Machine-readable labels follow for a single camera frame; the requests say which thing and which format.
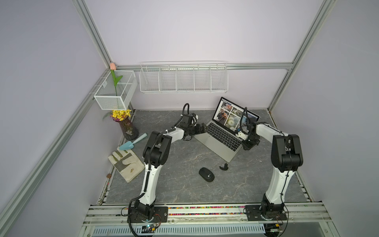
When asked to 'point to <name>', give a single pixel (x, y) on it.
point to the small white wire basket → (116, 90)
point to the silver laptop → (220, 138)
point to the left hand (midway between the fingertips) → (204, 130)
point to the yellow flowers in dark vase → (130, 132)
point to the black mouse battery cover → (225, 167)
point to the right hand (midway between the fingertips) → (248, 145)
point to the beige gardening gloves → (128, 162)
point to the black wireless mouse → (207, 175)
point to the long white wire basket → (208, 76)
